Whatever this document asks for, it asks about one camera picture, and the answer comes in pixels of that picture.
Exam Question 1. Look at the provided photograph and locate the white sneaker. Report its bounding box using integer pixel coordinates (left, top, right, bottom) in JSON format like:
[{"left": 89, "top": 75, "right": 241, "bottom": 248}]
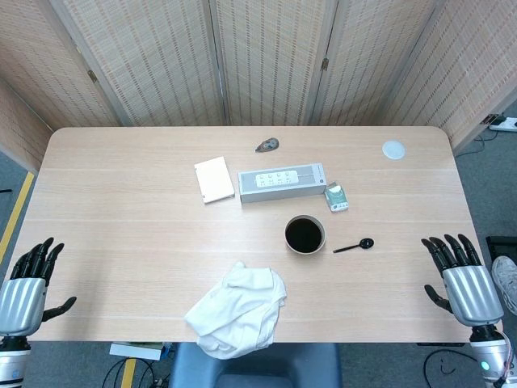
[{"left": 491, "top": 255, "right": 517, "bottom": 316}]

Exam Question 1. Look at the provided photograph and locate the small grey brown gadget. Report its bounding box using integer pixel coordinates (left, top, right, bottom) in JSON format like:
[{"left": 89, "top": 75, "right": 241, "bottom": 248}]
[{"left": 254, "top": 137, "right": 280, "bottom": 154}]

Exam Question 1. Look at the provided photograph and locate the black plastic spoon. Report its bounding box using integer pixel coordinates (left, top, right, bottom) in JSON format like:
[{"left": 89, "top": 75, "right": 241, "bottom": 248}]
[{"left": 332, "top": 238, "right": 375, "bottom": 255}]

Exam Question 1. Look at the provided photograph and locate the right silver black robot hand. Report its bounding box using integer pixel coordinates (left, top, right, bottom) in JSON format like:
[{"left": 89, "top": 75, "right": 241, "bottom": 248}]
[{"left": 420, "top": 233, "right": 505, "bottom": 327}]

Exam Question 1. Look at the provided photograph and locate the grey power strip box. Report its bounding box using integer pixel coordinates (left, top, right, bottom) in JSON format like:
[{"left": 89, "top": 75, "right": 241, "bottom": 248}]
[{"left": 237, "top": 162, "right": 328, "bottom": 206}]

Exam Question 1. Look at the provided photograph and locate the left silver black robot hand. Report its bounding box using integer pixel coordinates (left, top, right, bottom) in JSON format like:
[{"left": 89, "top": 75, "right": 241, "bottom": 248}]
[{"left": 0, "top": 237, "right": 78, "bottom": 336}]

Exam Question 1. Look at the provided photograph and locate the round white table grommet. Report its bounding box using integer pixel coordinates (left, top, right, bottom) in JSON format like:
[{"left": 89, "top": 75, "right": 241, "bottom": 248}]
[{"left": 381, "top": 139, "right": 406, "bottom": 161}]

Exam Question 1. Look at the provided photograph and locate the flat white box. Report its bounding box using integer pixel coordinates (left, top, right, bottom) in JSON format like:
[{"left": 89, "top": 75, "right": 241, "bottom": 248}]
[{"left": 193, "top": 156, "right": 236, "bottom": 205}]

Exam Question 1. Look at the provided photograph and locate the white cup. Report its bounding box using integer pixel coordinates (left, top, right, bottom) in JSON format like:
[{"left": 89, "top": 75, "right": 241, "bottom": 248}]
[{"left": 284, "top": 214, "right": 326, "bottom": 255}]

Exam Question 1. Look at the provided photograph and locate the white floor power strip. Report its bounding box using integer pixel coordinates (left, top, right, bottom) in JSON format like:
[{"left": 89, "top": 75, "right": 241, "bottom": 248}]
[{"left": 489, "top": 116, "right": 517, "bottom": 133}]

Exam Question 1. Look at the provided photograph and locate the black floor stand base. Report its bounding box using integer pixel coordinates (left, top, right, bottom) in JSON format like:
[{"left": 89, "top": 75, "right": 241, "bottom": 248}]
[{"left": 485, "top": 235, "right": 517, "bottom": 259}]

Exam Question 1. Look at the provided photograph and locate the white crumpled towel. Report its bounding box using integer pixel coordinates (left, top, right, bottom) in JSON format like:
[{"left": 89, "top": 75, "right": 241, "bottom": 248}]
[{"left": 183, "top": 260, "right": 288, "bottom": 361}]

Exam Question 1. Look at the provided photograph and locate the green white tissue pack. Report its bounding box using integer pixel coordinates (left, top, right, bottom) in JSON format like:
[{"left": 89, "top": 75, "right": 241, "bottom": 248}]
[{"left": 324, "top": 181, "right": 350, "bottom": 213}]

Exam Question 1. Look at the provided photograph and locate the bamboo folding screen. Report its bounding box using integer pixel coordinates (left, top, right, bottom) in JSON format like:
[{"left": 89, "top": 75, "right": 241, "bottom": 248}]
[{"left": 0, "top": 0, "right": 517, "bottom": 174}]

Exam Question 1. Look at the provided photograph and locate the dark blue chair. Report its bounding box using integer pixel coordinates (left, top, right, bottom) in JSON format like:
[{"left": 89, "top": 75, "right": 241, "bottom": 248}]
[{"left": 169, "top": 342, "right": 343, "bottom": 388}]

